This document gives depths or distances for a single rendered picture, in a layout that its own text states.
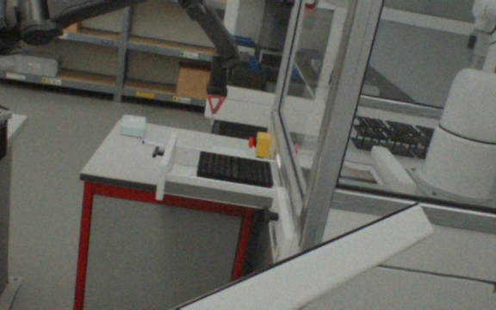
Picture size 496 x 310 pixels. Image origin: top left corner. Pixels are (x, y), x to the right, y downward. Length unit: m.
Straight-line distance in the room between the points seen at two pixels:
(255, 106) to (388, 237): 1.74
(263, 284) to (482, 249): 0.76
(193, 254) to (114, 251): 0.26
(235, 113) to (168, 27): 3.41
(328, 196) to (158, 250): 0.94
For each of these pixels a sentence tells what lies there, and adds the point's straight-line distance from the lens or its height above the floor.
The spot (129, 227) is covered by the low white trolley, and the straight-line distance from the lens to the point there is 1.87.
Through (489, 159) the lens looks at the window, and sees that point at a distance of 1.16.
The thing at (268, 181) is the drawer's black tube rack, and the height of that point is 0.90.
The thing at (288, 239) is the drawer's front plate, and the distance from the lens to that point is 1.21.
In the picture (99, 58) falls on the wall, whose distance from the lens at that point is 5.84.
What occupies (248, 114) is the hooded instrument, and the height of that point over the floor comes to 0.85.
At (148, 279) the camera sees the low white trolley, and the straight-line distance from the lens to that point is 1.96.
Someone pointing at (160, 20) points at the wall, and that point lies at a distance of 5.73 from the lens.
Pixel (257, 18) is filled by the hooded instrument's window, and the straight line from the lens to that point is 2.35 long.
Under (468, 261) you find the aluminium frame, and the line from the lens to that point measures 1.23.
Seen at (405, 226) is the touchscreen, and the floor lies 1.19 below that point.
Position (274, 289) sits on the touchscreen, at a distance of 0.54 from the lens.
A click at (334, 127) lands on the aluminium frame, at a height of 1.21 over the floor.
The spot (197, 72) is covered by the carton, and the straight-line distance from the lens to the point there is 5.38.
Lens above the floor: 1.47
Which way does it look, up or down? 19 degrees down
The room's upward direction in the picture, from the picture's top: 11 degrees clockwise
